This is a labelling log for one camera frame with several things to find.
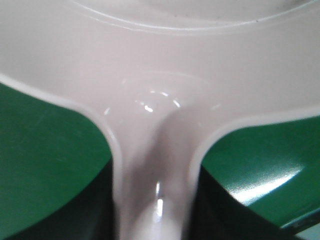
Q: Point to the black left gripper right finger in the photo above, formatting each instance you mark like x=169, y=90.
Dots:
x=218, y=216

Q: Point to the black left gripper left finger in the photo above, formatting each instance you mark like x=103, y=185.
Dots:
x=90, y=215

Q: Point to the pink plastic dustpan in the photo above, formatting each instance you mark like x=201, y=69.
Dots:
x=164, y=80

